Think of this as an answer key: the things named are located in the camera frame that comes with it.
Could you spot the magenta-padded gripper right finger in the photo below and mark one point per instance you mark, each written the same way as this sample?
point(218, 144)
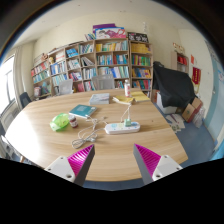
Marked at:
point(160, 168)

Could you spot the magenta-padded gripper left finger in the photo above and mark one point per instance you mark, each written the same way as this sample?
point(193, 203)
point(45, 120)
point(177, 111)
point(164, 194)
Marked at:
point(63, 166)

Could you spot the green plastic container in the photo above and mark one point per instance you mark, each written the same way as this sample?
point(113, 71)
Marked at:
point(58, 122)

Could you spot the papers on floor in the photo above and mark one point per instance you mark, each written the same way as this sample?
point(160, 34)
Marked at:
point(175, 122)

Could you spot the white pastel-socket power strip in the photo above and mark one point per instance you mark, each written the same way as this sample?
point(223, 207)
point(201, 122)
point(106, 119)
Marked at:
point(116, 128)

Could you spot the teal book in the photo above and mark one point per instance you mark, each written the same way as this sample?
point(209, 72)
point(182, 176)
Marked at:
point(82, 110)

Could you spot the white box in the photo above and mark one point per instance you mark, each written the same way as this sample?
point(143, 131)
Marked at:
point(165, 107)

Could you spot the clear plastic bag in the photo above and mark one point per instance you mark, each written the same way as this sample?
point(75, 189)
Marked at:
point(199, 117)

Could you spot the cardboard box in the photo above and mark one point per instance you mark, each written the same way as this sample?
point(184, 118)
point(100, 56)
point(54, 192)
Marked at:
point(190, 111)

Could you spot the grey book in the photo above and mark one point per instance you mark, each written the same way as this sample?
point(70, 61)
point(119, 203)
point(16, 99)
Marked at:
point(99, 98)

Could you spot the black chair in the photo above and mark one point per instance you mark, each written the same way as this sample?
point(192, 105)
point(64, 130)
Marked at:
point(25, 99)

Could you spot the yellow open book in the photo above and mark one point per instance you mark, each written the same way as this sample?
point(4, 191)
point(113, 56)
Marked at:
point(122, 99)

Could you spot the grey mesh chair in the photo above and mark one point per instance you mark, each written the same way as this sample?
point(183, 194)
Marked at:
point(65, 87)
point(103, 82)

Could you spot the black cloth cover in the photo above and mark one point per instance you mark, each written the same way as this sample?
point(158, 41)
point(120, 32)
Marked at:
point(173, 85)

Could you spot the clear bottle with red label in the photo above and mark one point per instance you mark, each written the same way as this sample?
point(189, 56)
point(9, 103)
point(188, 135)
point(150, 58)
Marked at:
point(127, 89)

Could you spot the wooden bookshelf unit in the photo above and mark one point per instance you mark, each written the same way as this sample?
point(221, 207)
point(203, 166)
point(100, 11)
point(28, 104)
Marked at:
point(110, 60)

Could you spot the red wall banner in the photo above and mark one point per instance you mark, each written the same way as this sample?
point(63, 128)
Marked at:
point(196, 76)

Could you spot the small wooden wall shelf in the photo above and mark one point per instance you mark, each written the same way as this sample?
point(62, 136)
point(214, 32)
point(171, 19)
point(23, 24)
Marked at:
point(181, 61)

